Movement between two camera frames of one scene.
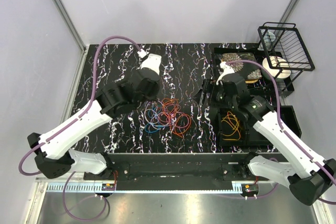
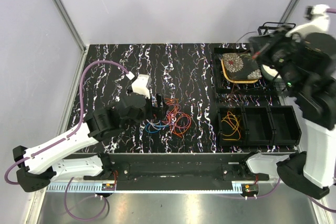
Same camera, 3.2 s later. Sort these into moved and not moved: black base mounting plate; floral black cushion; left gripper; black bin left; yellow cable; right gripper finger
Moved: right gripper finger; left gripper
Not moved: floral black cushion; yellow cable; black bin left; black base mounting plate
